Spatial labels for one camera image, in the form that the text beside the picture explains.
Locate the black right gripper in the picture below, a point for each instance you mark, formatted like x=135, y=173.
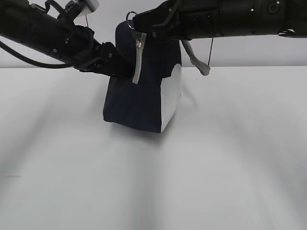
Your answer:
x=165, y=21

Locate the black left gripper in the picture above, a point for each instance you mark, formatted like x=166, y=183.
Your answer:
x=102, y=58

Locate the navy insulated lunch bag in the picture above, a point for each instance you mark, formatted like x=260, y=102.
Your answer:
x=148, y=99

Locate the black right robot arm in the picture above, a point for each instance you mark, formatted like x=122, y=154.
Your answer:
x=197, y=19

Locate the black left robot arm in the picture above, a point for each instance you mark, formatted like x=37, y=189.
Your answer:
x=51, y=30

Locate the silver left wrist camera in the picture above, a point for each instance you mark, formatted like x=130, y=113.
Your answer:
x=78, y=8

